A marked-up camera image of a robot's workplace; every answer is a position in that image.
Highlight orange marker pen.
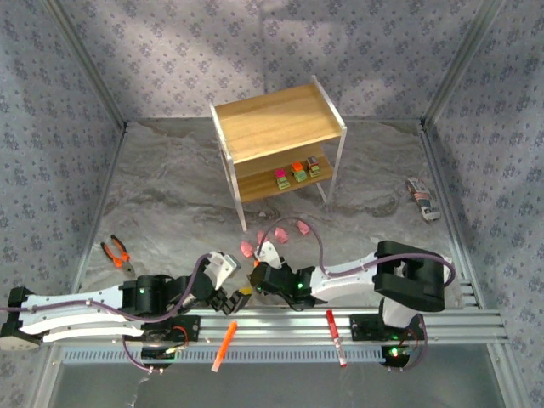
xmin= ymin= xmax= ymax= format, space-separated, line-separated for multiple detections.
xmin=211 ymin=320 xmax=239 ymax=374

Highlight black controller board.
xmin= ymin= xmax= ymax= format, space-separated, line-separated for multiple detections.
xmin=380 ymin=344 xmax=412 ymax=371
xmin=141 ymin=346 xmax=178 ymax=371

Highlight red marker pen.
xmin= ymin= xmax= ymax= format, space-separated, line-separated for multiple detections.
xmin=325 ymin=309 xmax=349 ymax=369

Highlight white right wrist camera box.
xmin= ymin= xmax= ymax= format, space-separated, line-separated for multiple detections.
xmin=256 ymin=241 xmax=285 ymax=269

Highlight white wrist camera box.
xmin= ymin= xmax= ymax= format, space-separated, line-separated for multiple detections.
xmin=256 ymin=241 xmax=285 ymax=269
xmin=206 ymin=251 xmax=242 ymax=290

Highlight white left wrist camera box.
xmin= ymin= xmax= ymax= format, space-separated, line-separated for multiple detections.
xmin=206 ymin=251 xmax=242 ymax=290

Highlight aluminium mounting rail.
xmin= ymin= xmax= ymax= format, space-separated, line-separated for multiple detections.
xmin=114 ymin=305 xmax=511 ymax=348

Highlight orange-handled pliers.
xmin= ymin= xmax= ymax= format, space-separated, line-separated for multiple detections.
xmin=100 ymin=234 xmax=137 ymax=280

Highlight grey slotted cable duct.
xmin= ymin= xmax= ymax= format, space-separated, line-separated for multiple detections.
xmin=59 ymin=346 xmax=388 ymax=366

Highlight aluminium table edge rail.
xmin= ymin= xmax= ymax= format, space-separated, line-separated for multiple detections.
xmin=67 ymin=122 xmax=131 ymax=301
xmin=419 ymin=121 xmax=484 ymax=309

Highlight wooden shelf with white frame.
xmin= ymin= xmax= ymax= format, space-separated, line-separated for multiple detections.
xmin=209 ymin=75 xmax=348 ymax=233

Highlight aluminium frame post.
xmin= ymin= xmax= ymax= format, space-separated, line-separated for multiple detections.
xmin=422 ymin=0 xmax=509 ymax=128
xmin=42 ymin=0 xmax=131 ymax=131

